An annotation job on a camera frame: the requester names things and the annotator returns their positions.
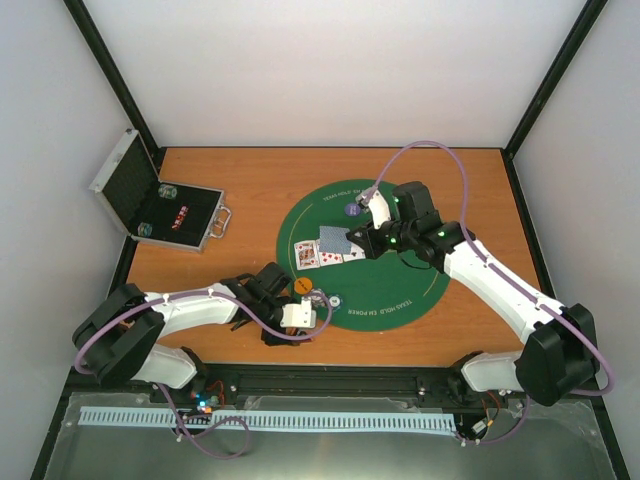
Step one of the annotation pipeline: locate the near poker chip stack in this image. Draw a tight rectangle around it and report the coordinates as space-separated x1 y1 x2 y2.
137 222 153 238

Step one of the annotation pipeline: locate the red black card box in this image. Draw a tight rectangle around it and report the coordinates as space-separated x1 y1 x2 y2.
171 205 190 232

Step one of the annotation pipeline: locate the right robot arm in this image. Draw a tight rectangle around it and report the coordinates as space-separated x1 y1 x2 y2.
347 182 603 406

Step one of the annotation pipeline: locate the round green poker mat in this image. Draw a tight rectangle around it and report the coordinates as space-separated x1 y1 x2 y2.
276 179 449 332

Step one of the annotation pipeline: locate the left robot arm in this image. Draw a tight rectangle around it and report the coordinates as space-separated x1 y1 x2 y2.
72 262 316 403

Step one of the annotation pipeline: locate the blue big blind button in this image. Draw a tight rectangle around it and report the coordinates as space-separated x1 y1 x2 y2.
344 202 362 217

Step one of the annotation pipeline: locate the left black frame post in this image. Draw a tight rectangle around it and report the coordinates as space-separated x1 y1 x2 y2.
63 0 159 156

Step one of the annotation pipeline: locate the right black frame post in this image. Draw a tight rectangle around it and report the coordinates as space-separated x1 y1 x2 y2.
503 0 608 162

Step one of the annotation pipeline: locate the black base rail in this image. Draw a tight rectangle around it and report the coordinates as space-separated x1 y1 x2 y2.
64 363 599 412

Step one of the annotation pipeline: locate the two of clubs card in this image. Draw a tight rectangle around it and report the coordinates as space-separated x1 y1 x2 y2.
342 244 366 262

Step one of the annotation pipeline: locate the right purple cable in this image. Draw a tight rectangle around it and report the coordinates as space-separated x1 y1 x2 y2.
359 140 617 447

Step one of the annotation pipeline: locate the blue green poker chip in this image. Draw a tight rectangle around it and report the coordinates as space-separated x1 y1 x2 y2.
328 294 343 310

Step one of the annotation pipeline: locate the black frame post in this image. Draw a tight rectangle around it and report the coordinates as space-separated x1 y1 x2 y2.
63 0 159 156
503 0 608 162

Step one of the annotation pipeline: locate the far poker chip stack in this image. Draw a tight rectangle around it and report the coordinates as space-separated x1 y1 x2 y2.
158 184 178 200

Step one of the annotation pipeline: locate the king of diamonds card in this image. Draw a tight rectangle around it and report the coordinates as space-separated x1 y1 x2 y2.
294 240 320 271

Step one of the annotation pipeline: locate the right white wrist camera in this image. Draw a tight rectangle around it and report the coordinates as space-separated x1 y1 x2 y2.
356 186 391 230

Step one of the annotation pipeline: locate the face-down blue card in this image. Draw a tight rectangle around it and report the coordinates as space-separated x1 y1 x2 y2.
318 225 351 254

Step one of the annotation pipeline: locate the white purple poker chip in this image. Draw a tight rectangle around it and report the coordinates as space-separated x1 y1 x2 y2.
306 289 328 310

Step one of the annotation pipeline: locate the aluminium poker chip case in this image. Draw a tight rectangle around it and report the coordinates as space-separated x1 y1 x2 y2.
90 129 232 252

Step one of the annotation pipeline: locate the orange small blind button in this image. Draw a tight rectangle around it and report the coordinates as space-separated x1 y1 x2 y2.
293 277 314 295

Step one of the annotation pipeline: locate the diamonds number card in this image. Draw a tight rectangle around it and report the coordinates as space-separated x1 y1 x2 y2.
319 252 344 266

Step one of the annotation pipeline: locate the light blue cable duct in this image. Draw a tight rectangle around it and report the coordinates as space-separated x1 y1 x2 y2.
77 406 456 436

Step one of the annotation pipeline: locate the poker chip stack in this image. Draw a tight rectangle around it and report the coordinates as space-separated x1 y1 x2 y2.
137 222 153 238
158 184 178 200

